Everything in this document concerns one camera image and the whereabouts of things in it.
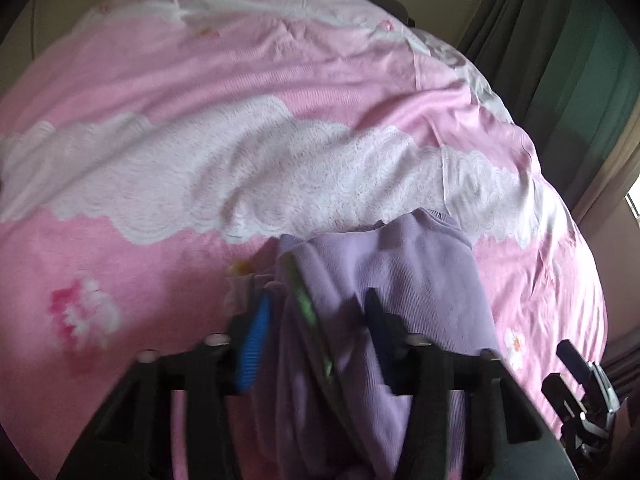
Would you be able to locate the purple sweatshirt with green print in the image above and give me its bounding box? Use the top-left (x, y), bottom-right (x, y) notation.
top-left (225, 207), bottom-right (503, 480)

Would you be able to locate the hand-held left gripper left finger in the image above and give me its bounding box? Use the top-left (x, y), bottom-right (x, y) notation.
top-left (57, 292), bottom-right (276, 480)

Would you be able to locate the pink floral duvet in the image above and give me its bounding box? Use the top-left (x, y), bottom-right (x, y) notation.
top-left (0, 0), bottom-right (608, 480)

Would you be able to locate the green curtain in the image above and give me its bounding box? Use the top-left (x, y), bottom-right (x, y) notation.
top-left (457, 0), bottom-right (640, 211)

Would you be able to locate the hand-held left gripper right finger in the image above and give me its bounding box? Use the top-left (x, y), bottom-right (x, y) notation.
top-left (362, 287), bottom-right (581, 480)

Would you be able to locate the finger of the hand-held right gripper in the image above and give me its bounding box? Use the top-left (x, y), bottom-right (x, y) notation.
top-left (555, 339), bottom-right (594, 386)
top-left (541, 372), bottom-right (578, 421)

